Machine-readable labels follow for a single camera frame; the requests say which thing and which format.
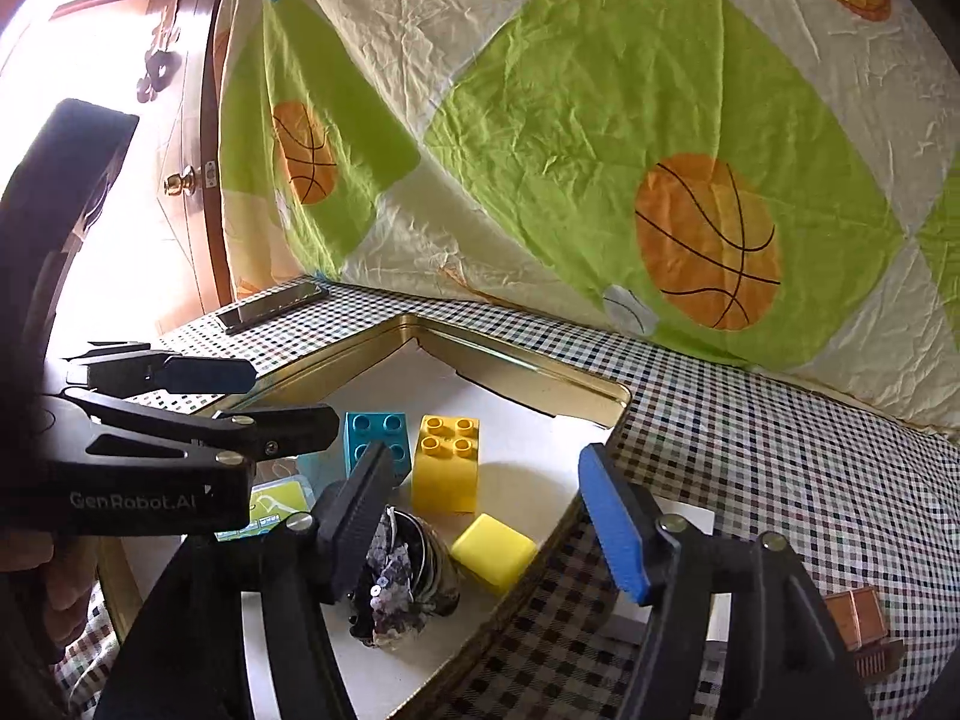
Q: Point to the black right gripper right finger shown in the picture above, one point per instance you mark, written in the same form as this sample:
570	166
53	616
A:
760	679

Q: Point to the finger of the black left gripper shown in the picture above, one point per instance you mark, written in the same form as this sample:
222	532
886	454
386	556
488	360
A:
129	369
260	435

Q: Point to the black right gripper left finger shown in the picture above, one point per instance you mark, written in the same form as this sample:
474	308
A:
312	560

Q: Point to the green dental floss box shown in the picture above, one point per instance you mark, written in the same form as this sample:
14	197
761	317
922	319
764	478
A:
271	503

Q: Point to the blue toy building block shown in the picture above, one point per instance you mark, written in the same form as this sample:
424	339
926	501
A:
389	428

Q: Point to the yellow toy building block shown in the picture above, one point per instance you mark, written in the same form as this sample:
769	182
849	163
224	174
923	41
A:
446	466

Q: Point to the yellow sponge block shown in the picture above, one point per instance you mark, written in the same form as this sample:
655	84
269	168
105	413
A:
494	552

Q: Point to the person's left hand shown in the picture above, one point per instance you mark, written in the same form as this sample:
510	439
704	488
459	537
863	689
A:
69	566

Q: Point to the black smartphone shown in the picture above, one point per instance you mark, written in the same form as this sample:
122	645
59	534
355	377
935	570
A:
270	305

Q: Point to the brass door knob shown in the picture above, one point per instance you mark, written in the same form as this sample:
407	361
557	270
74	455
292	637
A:
183	182

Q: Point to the wooden door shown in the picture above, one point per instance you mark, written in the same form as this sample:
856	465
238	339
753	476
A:
152	262

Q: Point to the basketball pattern bed sheet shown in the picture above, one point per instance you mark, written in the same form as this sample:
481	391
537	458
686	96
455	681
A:
768	183

